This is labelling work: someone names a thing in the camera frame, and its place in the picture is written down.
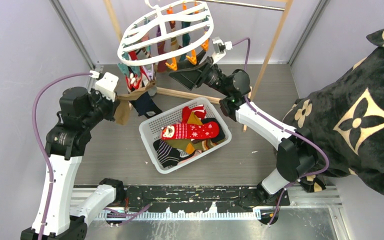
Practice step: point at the white plastic basket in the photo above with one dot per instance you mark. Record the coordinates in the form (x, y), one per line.
(197, 111)

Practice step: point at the olive green sock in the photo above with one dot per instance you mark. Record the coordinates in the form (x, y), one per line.
(189, 145)

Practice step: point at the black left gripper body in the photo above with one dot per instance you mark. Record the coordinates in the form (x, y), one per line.
(101, 107)

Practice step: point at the metal rack rod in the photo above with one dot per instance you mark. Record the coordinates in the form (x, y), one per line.
(247, 5)

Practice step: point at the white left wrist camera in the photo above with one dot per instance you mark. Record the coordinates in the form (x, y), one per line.
(105, 84)

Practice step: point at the orange clip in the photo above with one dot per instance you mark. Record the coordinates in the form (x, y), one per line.
(205, 41)
(172, 64)
(192, 57)

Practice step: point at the black white striped sock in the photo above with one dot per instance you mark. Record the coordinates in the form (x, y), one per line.
(168, 156)

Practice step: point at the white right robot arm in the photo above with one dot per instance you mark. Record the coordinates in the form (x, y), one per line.
(295, 154)

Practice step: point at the wooden drying rack frame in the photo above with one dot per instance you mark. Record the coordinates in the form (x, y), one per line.
(191, 96)

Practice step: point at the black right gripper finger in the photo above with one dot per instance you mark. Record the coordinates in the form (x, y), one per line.
(189, 78)
(185, 67)

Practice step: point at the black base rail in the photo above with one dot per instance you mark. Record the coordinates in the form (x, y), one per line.
(196, 202)

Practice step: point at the red snowflake sock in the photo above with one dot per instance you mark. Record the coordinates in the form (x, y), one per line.
(190, 131)

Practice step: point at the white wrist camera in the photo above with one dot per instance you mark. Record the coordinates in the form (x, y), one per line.
(105, 84)
(220, 49)

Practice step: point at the black floral plush blanket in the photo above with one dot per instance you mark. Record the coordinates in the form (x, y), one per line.
(346, 120)

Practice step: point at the white oval clip hanger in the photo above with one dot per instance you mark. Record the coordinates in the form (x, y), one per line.
(165, 23)

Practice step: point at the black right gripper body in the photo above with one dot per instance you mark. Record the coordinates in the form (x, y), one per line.
(212, 77)

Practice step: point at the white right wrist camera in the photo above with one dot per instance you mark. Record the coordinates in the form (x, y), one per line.
(220, 49)

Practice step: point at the navy blue patterned sock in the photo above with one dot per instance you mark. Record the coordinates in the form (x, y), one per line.
(145, 106)

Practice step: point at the brown sock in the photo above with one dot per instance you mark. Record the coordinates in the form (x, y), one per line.
(122, 112)

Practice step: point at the dark green sock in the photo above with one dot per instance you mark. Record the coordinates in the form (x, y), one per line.
(185, 38)

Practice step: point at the purple clip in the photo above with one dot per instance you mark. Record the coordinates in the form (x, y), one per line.
(150, 71)

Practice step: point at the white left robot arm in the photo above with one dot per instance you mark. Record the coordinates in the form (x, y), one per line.
(80, 111)

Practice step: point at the santa christmas sock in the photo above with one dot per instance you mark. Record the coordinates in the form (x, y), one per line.
(134, 81)

